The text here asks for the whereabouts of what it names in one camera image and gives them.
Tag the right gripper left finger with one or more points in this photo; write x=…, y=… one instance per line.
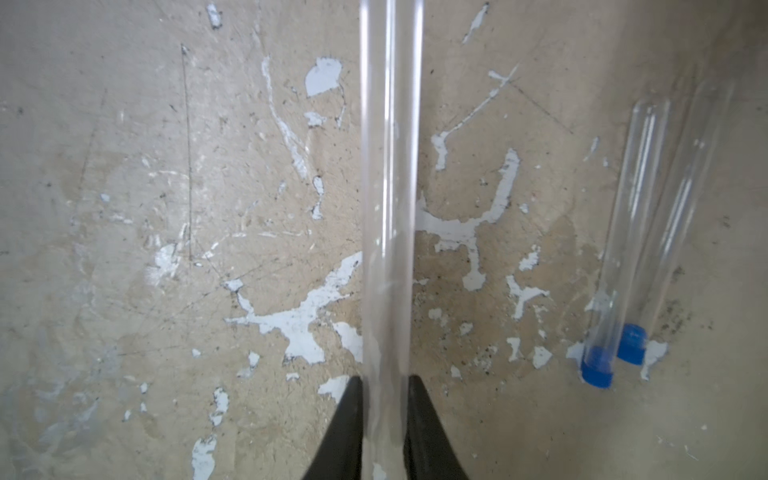
x=339, y=456

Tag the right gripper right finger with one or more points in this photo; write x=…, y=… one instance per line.
x=428, y=454

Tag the blue stopper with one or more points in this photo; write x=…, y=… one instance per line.
x=597, y=367
x=632, y=345

